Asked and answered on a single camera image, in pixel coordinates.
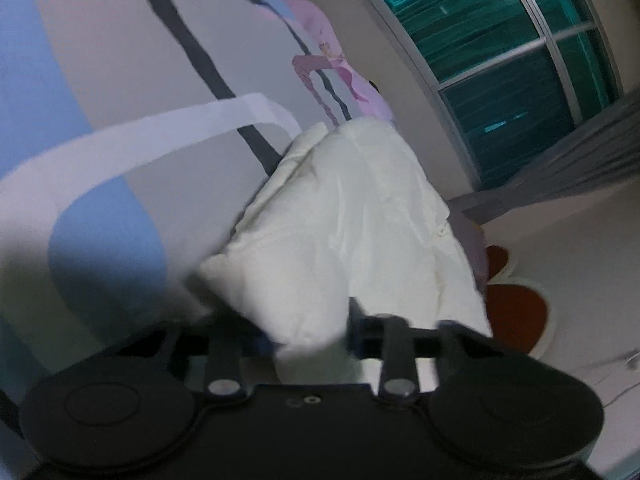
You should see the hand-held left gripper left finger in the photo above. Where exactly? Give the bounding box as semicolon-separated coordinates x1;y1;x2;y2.
120;309;281;402

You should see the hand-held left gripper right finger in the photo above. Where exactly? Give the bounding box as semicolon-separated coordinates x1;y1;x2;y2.
344;297;502;404

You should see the white puffer jacket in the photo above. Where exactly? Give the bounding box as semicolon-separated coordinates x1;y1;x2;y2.
197;119;494;387

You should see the brown petal-shaped headboard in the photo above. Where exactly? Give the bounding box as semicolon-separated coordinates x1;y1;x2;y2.
479;244;557;361

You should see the grey curtain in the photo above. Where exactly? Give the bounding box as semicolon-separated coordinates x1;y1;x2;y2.
449;95;640;227

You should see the pink printed blanket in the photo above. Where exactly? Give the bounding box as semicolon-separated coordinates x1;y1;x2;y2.
280;0;397;126

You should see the sliding glass window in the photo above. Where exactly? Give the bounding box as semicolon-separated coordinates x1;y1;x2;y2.
342;0;626;192

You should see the bed with patterned sheet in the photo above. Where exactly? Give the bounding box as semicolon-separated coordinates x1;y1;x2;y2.
0;0;396;436

